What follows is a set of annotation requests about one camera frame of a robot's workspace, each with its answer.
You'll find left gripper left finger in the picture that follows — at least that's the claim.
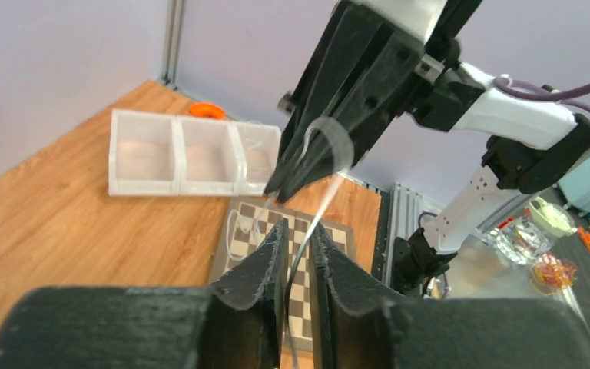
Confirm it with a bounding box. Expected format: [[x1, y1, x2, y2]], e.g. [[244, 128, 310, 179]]
[[0, 219, 289, 368]]

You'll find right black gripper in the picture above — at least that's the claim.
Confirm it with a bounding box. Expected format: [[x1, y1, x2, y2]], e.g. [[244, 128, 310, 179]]
[[263, 0, 487, 204]]

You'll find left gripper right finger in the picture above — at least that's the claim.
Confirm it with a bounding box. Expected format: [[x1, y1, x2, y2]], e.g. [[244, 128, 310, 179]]
[[309, 226, 590, 368]]

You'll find white thin cable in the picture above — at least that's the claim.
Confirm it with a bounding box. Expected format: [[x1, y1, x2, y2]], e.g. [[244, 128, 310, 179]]
[[226, 115, 356, 369], [241, 121, 278, 175]]

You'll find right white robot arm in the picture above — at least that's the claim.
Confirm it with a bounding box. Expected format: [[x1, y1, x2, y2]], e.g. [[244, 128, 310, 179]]
[[264, 1, 590, 294]]

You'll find wooden chessboard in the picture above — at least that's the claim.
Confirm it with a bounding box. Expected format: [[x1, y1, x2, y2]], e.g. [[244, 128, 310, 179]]
[[208, 195, 357, 352]]

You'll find orange curved plastic piece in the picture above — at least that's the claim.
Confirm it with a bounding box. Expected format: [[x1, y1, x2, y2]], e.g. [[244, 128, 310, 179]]
[[189, 102, 227, 120]]

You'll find white three-compartment tray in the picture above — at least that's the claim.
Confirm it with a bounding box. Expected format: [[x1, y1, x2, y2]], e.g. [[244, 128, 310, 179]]
[[108, 109, 281, 197]]

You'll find clutter on side table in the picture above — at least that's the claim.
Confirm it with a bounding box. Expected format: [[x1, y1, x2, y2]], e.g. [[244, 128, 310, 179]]
[[486, 157, 590, 294]]

